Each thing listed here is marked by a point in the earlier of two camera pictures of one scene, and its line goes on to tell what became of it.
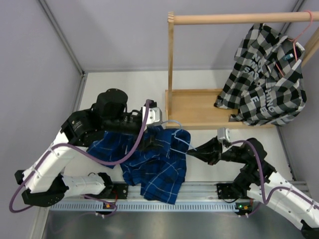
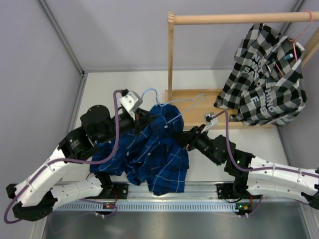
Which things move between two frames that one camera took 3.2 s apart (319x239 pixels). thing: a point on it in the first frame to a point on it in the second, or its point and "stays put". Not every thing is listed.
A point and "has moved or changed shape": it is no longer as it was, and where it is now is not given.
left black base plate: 120,189 stays put
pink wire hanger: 294,39 stays put
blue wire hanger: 174,134 to 175,101
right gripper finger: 210,152 to 184,138
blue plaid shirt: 159,167 has moved or changed shape
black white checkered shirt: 267,85 stays put
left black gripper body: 126,123 stays put
